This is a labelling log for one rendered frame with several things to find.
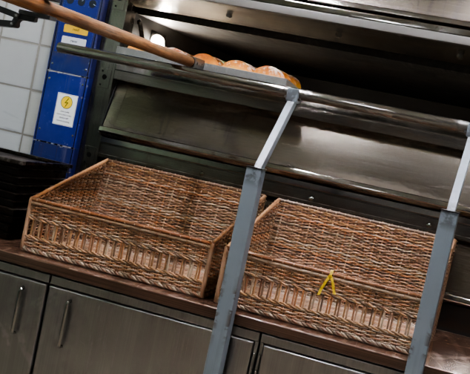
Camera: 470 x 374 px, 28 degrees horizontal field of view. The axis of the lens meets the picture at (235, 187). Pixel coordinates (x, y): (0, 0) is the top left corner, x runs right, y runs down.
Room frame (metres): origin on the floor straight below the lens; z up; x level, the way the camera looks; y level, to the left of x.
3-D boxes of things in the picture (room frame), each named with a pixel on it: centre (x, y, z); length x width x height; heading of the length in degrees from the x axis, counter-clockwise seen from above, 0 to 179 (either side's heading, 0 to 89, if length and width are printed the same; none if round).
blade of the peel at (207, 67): (2.98, 0.13, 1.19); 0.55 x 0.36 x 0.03; 75
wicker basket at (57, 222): (2.71, 0.22, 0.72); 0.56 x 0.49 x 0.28; 74
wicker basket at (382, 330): (2.54, -0.33, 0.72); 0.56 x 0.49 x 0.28; 74
